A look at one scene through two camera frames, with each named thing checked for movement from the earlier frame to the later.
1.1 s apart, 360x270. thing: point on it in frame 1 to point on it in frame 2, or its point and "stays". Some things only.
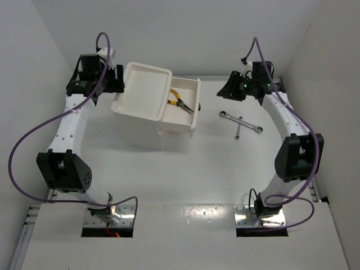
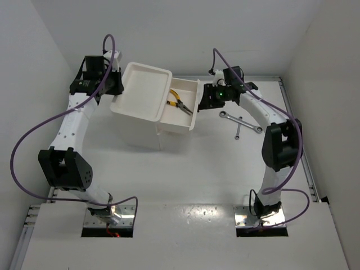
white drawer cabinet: [143, 99] stays
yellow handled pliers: [179, 102] stays
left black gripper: [117, 85] stays
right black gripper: [230, 90] to [206, 103]
